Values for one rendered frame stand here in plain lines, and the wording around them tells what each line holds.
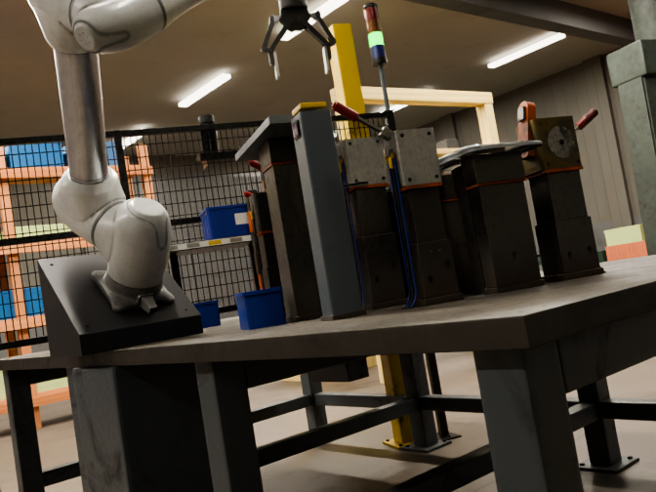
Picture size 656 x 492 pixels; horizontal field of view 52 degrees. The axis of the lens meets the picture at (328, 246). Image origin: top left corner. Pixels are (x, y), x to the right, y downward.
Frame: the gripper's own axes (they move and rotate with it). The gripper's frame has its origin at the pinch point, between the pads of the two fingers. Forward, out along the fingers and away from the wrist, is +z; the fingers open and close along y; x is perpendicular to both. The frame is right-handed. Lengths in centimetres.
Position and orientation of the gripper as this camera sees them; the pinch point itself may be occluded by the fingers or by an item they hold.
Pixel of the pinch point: (303, 71)
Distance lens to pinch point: 187.4
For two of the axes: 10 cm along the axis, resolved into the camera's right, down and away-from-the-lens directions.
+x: -1.7, -0.1, 9.9
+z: 1.4, 9.9, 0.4
